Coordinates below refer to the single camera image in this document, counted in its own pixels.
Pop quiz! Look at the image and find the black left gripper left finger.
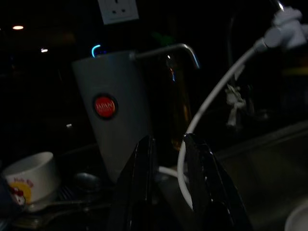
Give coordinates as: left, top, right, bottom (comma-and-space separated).
105, 134, 157, 231

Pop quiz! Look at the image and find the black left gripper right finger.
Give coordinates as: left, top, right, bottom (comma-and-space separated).
182, 133, 254, 231

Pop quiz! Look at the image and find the metal spoon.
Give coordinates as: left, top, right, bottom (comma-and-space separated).
72, 172, 102, 193

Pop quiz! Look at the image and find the stainless steel sink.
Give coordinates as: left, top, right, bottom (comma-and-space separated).
154, 120, 308, 231

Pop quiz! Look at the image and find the amber oil bottle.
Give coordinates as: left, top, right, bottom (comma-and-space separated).
166, 54, 193, 150

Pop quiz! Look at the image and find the white bowl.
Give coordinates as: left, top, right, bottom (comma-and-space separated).
285, 204, 308, 231

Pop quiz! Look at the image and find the white knotted cloth strip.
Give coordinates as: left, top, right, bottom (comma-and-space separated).
225, 84, 247, 128

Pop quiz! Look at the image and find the white printed mug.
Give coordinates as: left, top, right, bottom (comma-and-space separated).
1, 151, 61, 205

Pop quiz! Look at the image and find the grey canister red round logo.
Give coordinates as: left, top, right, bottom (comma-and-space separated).
71, 51, 154, 183

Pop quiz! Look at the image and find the chrome bent spout tube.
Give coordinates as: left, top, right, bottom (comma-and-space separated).
128, 43, 200, 69

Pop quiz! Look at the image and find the white faucet adaptor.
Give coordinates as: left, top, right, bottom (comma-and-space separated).
255, 6, 308, 51

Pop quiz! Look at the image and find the white flexible hose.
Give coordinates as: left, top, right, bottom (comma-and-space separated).
157, 39, 265, 212

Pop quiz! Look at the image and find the white wall socket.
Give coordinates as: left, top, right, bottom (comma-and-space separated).
97, 0, 140, 25

